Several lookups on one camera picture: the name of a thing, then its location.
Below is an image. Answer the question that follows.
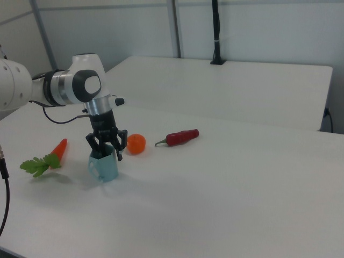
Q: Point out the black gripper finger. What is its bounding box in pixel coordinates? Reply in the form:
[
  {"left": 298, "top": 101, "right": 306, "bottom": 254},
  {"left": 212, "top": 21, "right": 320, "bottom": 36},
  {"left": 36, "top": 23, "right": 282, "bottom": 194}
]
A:
[
  {"left": 85, "top": 132, "right": 109, "bottom": 160},
  {"left": 113, "top": 130, "right": 128, "bottom": 162}
]

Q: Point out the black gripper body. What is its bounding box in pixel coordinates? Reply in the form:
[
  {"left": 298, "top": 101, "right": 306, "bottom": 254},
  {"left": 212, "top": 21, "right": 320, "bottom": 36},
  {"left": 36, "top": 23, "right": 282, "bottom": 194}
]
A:
[{"left": 89, "top": 110, "right": 119, "bottom": 142}]

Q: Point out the light blue faceted mug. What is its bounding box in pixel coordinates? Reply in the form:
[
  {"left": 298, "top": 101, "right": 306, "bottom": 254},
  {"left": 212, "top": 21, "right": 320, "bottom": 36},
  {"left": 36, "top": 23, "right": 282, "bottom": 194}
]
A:
[{"left": 88, "top": 146, "right": 119, "bottom": 183}]

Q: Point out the orange toy mandarin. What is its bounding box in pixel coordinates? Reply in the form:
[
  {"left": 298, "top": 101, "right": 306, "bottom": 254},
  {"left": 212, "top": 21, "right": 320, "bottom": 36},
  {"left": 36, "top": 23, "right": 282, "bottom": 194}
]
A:
[{"left": 126, "top": 133, "right": 147, "bottom": 155}]

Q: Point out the orange toy carrot with leaves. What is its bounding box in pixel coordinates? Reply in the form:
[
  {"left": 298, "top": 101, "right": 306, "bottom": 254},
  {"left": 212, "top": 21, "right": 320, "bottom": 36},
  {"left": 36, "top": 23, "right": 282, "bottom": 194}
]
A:
[{"left": 19, "top": 138, "right": 68, "bottom": 178}]

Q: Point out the red toy chili pepper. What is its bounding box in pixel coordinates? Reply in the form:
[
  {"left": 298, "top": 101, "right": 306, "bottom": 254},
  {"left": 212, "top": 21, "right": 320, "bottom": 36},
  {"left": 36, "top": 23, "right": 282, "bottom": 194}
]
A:
[{"left": 154, "top": 128, "right": 200, "bottom": 148}]

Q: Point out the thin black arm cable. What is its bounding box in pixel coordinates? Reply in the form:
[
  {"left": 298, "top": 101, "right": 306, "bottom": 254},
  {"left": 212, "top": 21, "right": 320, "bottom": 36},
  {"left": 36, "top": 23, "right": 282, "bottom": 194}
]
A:
[{"left": 28, "top": 100, "right": 91, "bottom": 125}]

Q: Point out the thick black cable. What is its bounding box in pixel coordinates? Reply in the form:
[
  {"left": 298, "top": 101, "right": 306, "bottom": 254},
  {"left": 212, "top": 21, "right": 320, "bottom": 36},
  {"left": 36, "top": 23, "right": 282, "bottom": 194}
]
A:
[{"left": 0, "top": 144, "right": 11, "bottom": 236}]

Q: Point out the black camera pole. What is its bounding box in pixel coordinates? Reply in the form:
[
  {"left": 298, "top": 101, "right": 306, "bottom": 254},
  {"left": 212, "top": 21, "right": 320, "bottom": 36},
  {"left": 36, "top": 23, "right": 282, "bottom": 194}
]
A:
[{"left": 210, "top": 0, "right": 226, "bottom": 66}]

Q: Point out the black wall cable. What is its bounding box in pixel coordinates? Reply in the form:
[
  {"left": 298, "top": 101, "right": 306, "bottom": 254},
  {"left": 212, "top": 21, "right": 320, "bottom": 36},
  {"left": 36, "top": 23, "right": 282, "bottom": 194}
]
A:
[{"left": 323, "top": 106, "right": 334, "bottom": 133}]

